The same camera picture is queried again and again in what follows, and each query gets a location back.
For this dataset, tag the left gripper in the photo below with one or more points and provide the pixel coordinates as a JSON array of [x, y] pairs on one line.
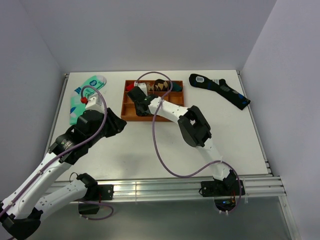
[[116, 124]]

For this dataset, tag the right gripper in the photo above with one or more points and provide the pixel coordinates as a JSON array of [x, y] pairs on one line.
[[138, 113]]

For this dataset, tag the white black-striped ankle sock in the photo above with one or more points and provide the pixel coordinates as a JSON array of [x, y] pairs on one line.
[[142, 113]]

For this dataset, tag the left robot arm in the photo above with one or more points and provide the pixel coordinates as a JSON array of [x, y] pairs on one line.
[[22, 212]]

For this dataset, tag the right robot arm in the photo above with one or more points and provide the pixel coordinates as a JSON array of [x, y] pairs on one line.
[[195, 131]]

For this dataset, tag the beige argyle rolled sock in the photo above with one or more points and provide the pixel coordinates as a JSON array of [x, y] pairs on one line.
[[150, 86]]

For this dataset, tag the red rolled sock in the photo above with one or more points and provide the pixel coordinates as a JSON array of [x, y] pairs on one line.
[[130, 87]]

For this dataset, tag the black tan argyle rolled sock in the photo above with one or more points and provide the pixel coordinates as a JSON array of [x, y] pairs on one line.
[[160, 85]]

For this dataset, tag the wooden compartment tray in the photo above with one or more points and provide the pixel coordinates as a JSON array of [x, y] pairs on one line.
[[128, 112]]

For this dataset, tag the dark teal rolled sock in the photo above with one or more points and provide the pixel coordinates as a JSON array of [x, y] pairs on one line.
[[176, 87]]

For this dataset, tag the mint green patterned sock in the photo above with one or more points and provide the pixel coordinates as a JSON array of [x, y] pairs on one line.
[[76, 106]]

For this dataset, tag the black blue patterned long sock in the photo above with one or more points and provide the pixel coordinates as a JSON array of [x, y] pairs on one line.
[[221, 87]]

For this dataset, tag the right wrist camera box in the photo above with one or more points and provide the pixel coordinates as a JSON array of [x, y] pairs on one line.
[[142, 86]]

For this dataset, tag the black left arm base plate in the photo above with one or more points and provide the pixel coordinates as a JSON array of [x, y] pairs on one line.
[[105, 192]]

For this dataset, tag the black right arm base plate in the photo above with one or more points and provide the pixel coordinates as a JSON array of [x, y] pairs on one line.
[[213, 188]]

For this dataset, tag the aluminium table edge rail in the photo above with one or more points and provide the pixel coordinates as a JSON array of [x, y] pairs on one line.
[[183, 189]]

